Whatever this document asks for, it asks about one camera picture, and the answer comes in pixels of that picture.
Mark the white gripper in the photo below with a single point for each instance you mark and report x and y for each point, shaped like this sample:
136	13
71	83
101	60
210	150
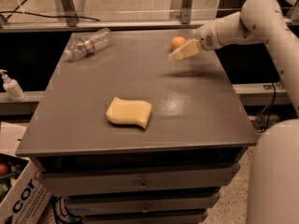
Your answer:
206	39

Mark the orange fruit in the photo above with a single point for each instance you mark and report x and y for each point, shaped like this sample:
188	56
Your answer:
176	42

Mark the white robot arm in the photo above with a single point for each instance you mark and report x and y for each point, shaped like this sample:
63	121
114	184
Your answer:
273	196

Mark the yellow wavy sponge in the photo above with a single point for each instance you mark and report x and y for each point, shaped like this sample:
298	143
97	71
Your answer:
129	112

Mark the clear plastic water bottle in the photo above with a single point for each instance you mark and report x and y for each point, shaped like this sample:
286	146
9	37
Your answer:
88	45

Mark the grey drawer cabinet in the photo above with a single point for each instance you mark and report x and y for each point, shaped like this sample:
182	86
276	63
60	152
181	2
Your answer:
127	136

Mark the white pump dispenser bottle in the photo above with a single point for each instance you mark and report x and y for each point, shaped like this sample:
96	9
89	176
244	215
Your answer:
12	87

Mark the white cardboard box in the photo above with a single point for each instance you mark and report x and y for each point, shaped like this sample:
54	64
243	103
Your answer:
23	197

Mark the metal frame rail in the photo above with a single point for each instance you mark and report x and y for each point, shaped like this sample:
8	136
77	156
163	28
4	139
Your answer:
80	26

